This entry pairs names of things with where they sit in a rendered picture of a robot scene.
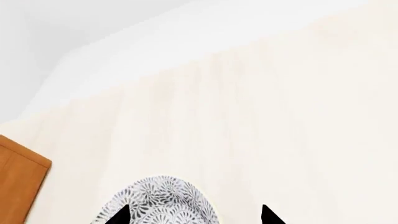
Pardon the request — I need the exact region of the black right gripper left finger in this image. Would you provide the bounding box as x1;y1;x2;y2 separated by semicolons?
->
104;203;131;224

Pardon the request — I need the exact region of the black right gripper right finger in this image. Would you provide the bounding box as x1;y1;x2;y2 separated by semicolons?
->
261;203;288;224

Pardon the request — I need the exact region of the grey floral patterned plate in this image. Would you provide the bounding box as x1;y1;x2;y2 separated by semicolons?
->
92;175;223;224

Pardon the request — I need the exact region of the brown wooden board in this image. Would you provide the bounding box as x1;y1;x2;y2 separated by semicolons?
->
0;134;53;224

